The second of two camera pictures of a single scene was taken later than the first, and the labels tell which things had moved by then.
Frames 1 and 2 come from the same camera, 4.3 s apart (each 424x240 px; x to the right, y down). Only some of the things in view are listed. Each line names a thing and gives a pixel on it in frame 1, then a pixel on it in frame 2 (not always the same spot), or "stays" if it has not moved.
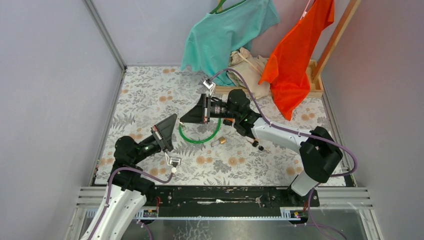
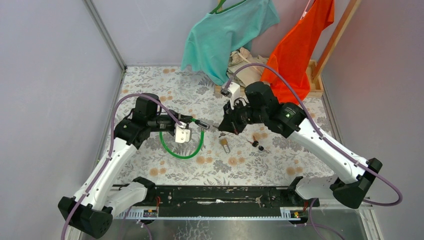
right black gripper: x=197 y=115 → x=229 y=123
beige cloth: x=251 y=68 stays
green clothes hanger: x=215 y=10 stays
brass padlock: x=221 y=140 → x=224 y=142
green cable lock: x=201 y=141 → x=202 y=125
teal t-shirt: x=211 y=39 stays
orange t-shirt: x=287 y=70 stays
